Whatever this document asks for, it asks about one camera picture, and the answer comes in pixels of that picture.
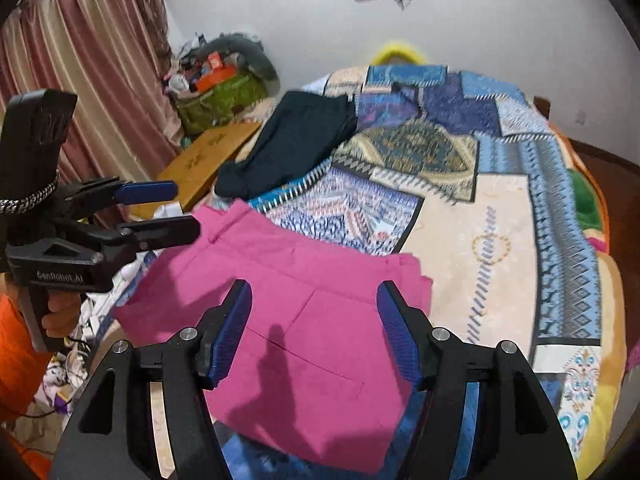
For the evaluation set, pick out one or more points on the wooden lap table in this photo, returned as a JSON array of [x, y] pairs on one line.
[[215, 155]]

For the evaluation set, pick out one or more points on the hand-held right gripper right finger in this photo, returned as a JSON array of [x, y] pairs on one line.
[[400, 335]]

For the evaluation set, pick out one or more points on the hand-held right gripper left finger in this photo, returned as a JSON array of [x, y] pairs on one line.
[[227, 340]]

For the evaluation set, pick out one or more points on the dark navy pants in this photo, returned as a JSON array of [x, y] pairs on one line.
[[295, 140]]

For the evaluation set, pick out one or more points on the pink pants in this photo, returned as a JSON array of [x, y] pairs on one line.
[[320, 320]]

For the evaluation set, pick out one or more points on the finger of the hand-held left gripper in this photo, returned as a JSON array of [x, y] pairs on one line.
[[165, 234], [147, 191]]

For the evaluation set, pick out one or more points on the person's left hand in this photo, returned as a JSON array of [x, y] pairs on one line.
[[62, 317]]

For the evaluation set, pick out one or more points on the wooden bed post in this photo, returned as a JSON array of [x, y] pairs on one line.
[[541, 106]]

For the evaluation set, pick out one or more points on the orange box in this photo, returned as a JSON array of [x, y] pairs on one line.
[[217, 72]]

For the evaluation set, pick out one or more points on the yellow foam tube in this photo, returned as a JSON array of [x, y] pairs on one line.
[[397, 51]]

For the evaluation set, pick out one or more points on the colourful fleece blanket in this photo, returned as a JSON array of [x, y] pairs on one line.
[[607, 270]]

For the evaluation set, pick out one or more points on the pink striped curtain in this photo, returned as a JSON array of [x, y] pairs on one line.
[[85, 50]]

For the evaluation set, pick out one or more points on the white wall socket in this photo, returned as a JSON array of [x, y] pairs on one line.
[[580, 117]]

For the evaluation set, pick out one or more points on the green storage bag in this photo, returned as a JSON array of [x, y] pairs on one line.
[[220, 105]]

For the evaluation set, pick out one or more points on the blue patchwork blanket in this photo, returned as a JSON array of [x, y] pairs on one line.
[[500, 220]]

